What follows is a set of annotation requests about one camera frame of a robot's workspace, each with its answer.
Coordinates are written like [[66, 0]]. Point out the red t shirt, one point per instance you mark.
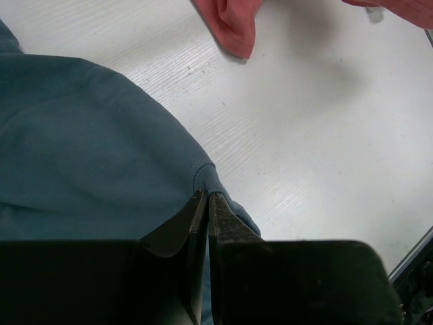
[[232, 23]]

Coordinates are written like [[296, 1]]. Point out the blue t shirt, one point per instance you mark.
[[87, 154]]

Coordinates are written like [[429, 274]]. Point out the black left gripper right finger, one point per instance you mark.
[[254, 281]]

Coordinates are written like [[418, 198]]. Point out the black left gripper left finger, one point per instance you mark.
[[154, 280]]

